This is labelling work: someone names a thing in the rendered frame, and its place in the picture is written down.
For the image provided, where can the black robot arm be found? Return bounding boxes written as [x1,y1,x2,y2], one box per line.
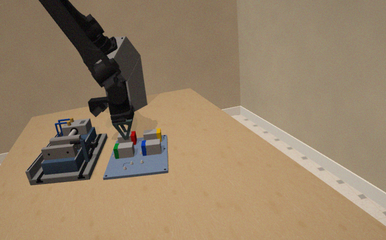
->
[39,0,128,117]

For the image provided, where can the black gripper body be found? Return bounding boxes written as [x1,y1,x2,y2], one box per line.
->
[110,95,134,123]

